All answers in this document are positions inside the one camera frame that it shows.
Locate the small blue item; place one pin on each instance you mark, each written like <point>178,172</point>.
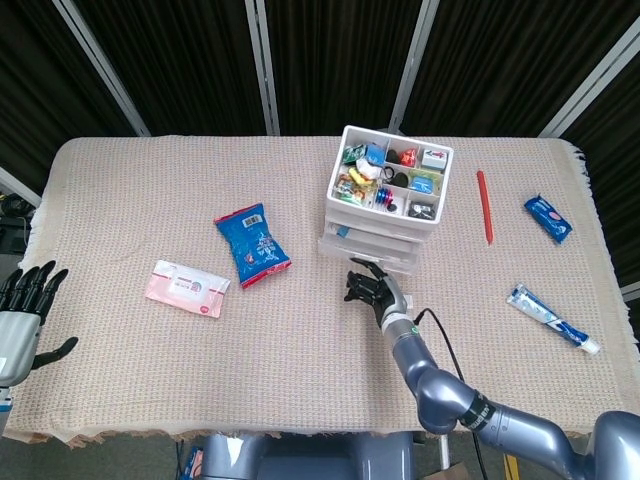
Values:
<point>343,231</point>

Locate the colourful stacked metal discs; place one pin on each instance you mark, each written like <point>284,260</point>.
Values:
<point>385,196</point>

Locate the orange-red packet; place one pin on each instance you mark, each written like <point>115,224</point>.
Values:
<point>410,156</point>

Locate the black oval object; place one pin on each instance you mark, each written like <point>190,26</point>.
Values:
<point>395,156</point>

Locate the grey-blue robot torso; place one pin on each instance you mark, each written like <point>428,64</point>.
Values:
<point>310,457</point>

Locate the shiny colourful candy packet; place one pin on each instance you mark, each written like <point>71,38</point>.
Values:
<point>350,194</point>

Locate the white crumpled bag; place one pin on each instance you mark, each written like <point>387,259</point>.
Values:
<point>370,170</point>

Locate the yellow packet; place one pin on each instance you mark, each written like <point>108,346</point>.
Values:
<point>356,176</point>

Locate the blue cookie pack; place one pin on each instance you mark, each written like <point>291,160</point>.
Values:
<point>547,218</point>

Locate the grey metal frame post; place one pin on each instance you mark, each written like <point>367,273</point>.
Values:
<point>17,186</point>
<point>412,65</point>
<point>262,65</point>
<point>590,75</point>
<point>100,65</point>

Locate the blue snack bag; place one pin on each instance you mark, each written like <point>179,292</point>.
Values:
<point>252,245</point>

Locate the white drawer organizer box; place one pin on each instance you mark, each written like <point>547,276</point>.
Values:
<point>335,197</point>

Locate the black round disc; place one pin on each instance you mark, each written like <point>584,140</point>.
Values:
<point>400,179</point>

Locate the green blue flat packet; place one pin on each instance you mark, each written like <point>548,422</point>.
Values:
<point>426,183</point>

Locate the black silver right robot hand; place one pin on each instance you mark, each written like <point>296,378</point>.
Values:
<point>392,300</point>

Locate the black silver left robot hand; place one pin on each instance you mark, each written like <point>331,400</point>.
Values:
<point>17,335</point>

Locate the beige woven tablecloth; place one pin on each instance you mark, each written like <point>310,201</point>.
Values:
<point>200,360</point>

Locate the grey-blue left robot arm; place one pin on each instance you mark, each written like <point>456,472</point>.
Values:
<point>4,405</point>

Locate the white blue toothpaste tube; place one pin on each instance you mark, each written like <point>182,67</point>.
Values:
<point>545,315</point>

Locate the brown cardboard piece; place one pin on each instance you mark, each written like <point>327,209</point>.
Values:
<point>456,472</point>

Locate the orange-red pen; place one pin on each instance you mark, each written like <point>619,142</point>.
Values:
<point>485,207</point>

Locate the black small parts pile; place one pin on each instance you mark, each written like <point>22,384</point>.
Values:
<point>422,211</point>

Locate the white box with blue print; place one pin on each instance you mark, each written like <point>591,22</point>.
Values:
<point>433,159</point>

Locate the clear drawer with blue item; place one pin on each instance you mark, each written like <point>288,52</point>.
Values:
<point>360,247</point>

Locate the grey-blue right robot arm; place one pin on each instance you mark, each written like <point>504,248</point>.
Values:
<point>440,395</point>

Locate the pink wet wipes pack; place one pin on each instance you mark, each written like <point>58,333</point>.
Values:
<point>187,290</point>

